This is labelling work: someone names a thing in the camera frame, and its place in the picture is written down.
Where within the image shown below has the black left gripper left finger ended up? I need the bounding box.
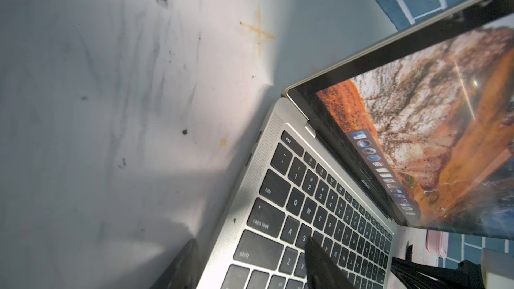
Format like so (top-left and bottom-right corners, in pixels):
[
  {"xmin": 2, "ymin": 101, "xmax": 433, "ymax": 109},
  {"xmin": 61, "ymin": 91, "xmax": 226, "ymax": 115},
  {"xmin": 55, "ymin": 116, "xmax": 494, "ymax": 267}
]
[{"xmin": 151, "ymin": 239, "xmax": 200, "ymax": 289}]

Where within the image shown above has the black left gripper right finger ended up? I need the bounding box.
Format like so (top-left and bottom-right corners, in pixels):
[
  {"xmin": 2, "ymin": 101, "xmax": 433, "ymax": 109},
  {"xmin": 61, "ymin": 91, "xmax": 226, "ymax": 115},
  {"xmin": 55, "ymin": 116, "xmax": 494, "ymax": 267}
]
[{"xmin": 305, "ymin": 236, "xmax": 354, "ymax": 289}]

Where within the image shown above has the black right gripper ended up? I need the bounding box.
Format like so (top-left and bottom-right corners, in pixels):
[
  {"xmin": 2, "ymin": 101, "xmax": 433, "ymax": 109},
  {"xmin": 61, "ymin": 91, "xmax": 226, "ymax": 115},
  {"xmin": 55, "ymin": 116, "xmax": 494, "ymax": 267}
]
[{"xmin": 390, "ymin": 244, "xmax": 485, "ymax": 289}]

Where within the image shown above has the silver laptop with mountain wallpaper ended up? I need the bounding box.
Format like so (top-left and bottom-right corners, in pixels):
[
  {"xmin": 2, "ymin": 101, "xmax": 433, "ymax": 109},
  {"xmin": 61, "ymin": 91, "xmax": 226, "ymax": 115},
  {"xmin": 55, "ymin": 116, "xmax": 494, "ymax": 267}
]
[{"xmin": 198, "ymin": 0, "xmax": 513, "ymax": 288}]

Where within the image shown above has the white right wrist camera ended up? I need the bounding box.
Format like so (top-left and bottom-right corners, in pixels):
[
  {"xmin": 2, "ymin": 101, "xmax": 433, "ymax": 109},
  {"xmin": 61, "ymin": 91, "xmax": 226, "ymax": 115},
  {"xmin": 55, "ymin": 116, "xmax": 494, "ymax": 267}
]
[{"xmin": 481, "ymin": 248, "xmax": 514, "ymax": 289}]

